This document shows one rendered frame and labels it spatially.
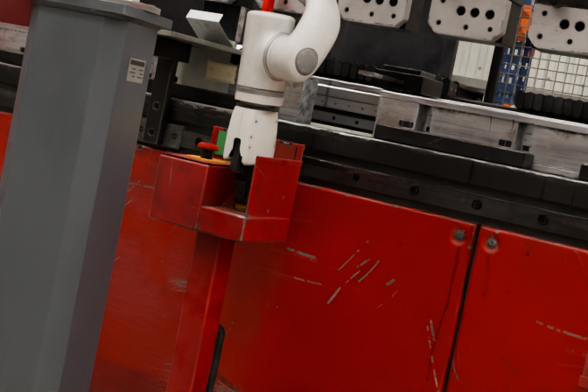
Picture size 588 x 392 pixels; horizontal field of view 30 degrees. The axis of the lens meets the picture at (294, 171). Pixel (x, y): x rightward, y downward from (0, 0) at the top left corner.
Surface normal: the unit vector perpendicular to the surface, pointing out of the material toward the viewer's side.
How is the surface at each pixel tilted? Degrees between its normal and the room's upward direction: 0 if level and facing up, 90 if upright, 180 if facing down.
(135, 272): 90
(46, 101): 90
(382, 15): 90
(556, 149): 90
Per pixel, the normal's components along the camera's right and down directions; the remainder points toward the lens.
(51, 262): -0.28, 0.00
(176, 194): -0.48, -0.05
